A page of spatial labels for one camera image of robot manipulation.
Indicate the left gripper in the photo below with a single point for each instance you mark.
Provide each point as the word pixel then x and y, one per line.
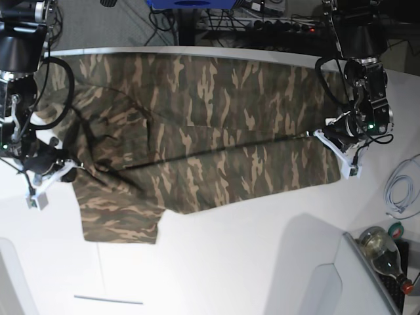
pixel 343 132

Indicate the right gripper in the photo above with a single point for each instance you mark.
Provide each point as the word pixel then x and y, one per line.
pixel 43 160

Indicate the camouflage t-shirt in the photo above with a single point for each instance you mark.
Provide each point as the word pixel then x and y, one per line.
pixel 159 132

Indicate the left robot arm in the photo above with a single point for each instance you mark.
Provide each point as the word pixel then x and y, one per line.
pixel 355 31

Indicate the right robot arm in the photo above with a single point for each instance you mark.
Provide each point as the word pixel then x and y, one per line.
pixel 25 38

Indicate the green tape roll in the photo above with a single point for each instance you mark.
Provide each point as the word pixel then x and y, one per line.
pixel 396 231

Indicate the black power strip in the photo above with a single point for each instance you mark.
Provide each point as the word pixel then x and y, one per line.
pixel 287 26

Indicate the clear plastic bottle red cap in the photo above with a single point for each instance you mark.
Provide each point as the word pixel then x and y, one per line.
pixel 383 254

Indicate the black perforated tray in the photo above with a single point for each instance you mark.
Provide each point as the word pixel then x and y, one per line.
pixel 390 283

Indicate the blue box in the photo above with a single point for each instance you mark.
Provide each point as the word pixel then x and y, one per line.
pixel 191 4

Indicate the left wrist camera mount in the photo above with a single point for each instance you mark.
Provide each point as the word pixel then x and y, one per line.
pixel 347 167

